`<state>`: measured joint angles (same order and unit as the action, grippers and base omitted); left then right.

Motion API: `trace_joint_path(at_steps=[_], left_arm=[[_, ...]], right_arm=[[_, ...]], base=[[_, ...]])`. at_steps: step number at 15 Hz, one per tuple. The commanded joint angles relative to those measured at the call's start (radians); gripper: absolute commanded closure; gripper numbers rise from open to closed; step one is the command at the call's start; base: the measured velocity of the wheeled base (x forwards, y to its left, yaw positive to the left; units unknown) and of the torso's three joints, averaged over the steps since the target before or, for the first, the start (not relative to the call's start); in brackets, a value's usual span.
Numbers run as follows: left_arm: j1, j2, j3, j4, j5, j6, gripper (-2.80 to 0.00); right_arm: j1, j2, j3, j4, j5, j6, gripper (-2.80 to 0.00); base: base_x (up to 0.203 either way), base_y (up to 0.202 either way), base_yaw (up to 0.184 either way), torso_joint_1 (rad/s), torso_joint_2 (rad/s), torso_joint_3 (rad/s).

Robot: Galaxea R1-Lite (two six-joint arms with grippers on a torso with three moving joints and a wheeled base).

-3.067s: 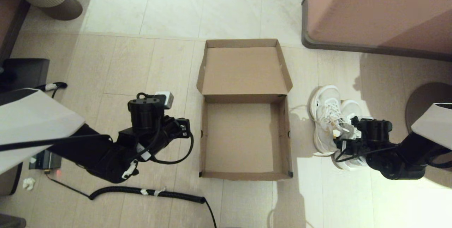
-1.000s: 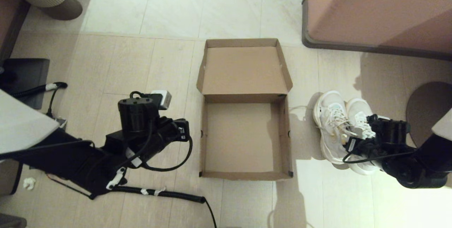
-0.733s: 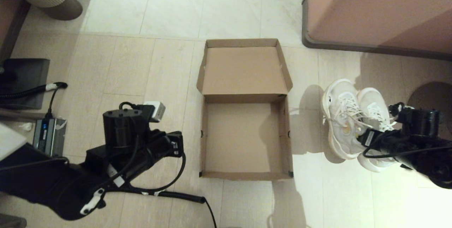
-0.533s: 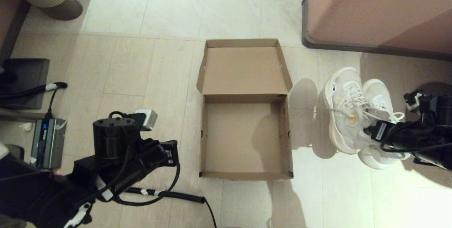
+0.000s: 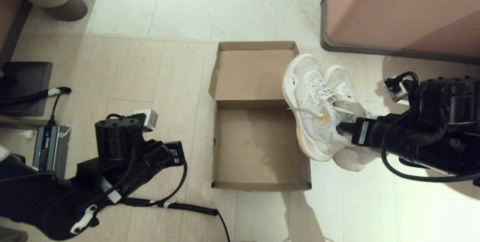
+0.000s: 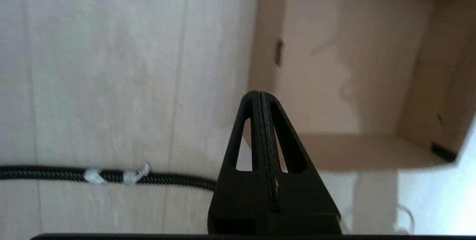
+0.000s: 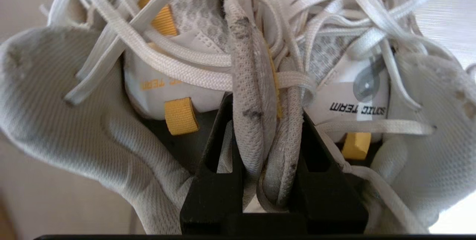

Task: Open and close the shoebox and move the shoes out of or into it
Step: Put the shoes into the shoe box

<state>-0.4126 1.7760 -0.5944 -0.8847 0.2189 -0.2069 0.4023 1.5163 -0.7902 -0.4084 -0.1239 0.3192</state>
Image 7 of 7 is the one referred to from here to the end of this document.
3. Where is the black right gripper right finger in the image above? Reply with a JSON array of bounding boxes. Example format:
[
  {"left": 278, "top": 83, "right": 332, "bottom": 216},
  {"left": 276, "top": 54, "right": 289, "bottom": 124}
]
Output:
[{"left": 290, "top": 111, "right": 369, "bottom": 233}]

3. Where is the white mesh sneaker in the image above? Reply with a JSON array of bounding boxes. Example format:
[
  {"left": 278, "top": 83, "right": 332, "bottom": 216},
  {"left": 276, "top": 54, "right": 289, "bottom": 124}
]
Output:
[
  {"left": 0, "top": 0, "right": 283, "bottom": 235},
  {"left": 257, "top": 0, "right": 476, "bottom": 235}
]

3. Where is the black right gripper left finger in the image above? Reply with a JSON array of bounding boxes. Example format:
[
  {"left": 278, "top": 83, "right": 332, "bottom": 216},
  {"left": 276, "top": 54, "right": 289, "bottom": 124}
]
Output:
[{"left": 180, "top": 93, "right": 245, "bottom": 233}]

